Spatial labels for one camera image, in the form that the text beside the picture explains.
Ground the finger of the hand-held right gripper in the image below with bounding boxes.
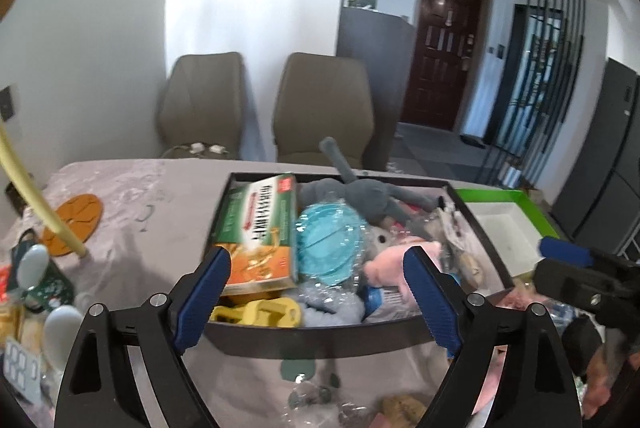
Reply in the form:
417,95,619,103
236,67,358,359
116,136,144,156
539,235,596,269
532,258,631,324

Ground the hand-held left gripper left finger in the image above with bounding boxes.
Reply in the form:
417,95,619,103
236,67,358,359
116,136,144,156
54,246,232,428

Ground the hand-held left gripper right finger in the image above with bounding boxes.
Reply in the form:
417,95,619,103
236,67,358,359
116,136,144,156
402,245,583,428

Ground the pink plush toy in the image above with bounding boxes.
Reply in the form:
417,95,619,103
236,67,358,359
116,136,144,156
362,240,446,296

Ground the green orange carton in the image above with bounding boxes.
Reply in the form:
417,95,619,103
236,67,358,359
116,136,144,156
212,174,299,296

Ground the black storage box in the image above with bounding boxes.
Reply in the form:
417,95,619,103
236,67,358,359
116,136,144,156
202,172,516,361

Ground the person's right hand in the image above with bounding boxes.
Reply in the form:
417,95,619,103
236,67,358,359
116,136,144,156
582,340,635,425

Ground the blue white bottle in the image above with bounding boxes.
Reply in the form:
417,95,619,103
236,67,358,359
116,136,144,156
367,285,416,321

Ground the pink flower bouquet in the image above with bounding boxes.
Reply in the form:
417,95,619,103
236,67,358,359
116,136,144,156
492,283,561,316

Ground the yellow plastic toy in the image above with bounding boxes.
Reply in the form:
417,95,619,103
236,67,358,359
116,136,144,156
210,298,303,328

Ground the green-rimmed white box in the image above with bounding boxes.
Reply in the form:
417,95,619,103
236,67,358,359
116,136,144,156
452,189,571,281

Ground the white round plush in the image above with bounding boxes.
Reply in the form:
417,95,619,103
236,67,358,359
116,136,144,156
367,228,401,253

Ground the white plush toy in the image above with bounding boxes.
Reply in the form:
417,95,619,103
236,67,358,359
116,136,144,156
432,195,471,259

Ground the black refrigerator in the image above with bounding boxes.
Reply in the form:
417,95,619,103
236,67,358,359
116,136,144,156
550,56,640,259

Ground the blue plastic container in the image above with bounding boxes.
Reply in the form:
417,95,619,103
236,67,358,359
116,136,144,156
293,203,371,286

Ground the grey plush toy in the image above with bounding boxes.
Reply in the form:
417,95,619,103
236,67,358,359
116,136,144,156
298,137,451,239

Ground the white cotton in clear bag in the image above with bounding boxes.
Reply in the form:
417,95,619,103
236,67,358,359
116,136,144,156
287,378,351,428

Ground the orange wooden coaster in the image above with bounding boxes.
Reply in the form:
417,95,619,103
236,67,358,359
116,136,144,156
41,228,83,256
54,193,104,233

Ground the dark green mug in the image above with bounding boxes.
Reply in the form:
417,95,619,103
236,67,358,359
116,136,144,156
11,230,76,313

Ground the white digital clock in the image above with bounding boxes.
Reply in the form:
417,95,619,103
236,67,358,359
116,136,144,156
2,338,43,404

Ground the black slatted screen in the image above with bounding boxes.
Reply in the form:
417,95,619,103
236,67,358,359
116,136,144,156
475,0,588,186

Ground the round wooden stand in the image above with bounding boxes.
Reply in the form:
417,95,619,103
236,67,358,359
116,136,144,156
0,0,88,259

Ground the beige upholstered chair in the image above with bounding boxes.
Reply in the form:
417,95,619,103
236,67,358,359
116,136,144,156
157,52,246,161
274,52,376,169

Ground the black power plug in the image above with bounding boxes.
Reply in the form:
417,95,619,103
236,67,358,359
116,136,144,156
4,180,31,213

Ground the dark brown door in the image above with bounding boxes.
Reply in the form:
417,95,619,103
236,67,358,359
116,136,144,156
400,0,493,133

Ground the grey cabinet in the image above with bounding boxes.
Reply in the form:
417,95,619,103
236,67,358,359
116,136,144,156
336,6,418,171

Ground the dark wall socket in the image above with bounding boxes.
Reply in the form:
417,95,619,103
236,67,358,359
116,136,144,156
0,85,15,123

